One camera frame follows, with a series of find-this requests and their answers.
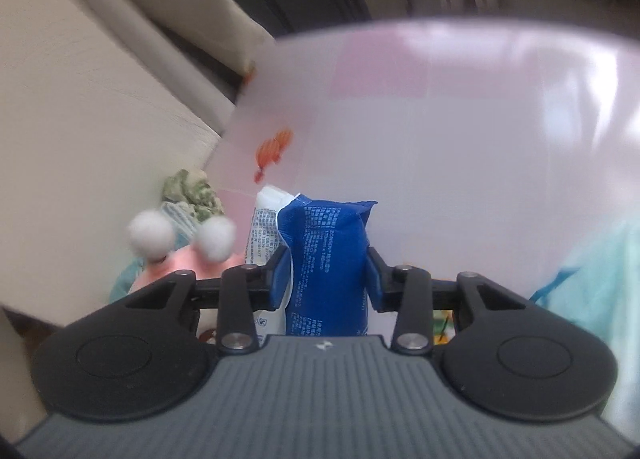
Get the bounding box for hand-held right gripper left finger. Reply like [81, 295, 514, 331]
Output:
[125, 245, 293, 354]

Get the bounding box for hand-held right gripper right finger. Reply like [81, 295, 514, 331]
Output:
[366, 245, 533, 354]

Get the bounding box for blue wipes packet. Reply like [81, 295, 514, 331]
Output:
[276, 193, 378, 337]

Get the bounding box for white packet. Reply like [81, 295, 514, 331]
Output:
[244, 185, 301, 335]

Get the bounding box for pink plush toy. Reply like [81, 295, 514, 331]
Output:
[127, 209, 246, 300]

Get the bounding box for green floral scrunchie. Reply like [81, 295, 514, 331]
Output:
[161, 169, 226, 222]

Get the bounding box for tied white plastic bag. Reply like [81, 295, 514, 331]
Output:
[529, 222, 640, 440]

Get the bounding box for cream padded furniture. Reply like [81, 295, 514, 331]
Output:
[0, 0, 223, 325]

